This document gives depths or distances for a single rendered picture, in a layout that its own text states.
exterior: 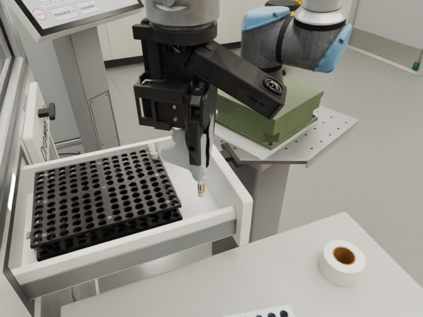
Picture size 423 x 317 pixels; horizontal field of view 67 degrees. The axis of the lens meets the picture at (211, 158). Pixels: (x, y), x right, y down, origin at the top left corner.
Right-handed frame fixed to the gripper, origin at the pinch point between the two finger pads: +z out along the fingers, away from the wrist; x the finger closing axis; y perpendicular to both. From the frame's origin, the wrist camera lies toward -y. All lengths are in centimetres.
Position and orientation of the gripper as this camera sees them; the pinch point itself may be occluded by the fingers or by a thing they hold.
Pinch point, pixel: (204, 170)
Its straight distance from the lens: 45.6
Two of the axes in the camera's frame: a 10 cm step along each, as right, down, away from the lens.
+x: -2.4, 6.0, -7.6
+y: -9.7, -1.6, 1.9
